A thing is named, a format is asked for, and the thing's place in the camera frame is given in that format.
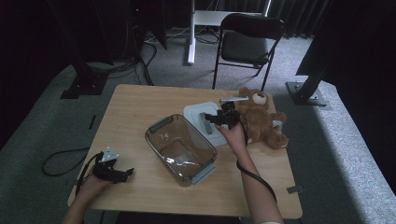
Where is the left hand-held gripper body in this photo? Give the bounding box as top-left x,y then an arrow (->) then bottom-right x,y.
92,147 -> 126,183

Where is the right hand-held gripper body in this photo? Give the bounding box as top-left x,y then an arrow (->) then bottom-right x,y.
218,95 -> 250,131

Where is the white lid with grey handle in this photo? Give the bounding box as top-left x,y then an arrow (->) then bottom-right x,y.
182,101 -> 230,148

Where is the brown teddy bear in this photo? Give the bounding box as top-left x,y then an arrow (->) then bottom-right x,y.
233,86 -> 290,150

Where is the person's right hand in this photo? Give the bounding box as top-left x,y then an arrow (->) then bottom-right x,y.
217,121 -> 249,158

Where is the person's left hand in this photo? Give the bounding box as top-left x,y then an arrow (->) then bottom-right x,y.
75,173 -> 114,204

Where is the black folding chair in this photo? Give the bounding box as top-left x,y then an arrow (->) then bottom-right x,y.
212,12 -> 286,92

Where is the black metal stand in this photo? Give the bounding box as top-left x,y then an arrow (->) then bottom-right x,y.
285,55 -> 332,107
46,0 -> 109,100

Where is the grey tape piece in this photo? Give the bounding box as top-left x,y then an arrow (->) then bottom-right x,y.
286,185 -> 304,195

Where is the dark curtain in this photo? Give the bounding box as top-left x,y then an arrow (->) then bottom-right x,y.
295,0 -> 396,194

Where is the black floor cable loop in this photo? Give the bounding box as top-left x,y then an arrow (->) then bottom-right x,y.
41,147 -> 92,177

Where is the thick black floor cable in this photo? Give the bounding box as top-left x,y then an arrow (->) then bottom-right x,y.
138,40 -> 158,87

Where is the white desk frame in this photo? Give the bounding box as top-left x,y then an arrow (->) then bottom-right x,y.
186,0 -> 273,66

